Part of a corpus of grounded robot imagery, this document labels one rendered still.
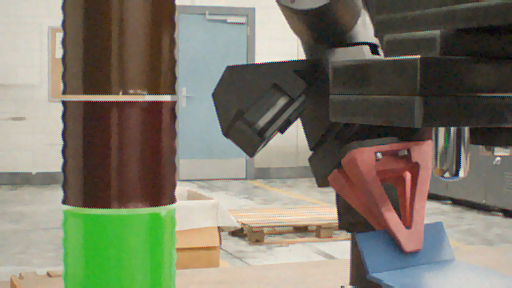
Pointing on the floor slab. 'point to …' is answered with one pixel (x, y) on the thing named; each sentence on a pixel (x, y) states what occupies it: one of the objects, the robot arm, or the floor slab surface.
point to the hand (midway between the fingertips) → (407, 242)
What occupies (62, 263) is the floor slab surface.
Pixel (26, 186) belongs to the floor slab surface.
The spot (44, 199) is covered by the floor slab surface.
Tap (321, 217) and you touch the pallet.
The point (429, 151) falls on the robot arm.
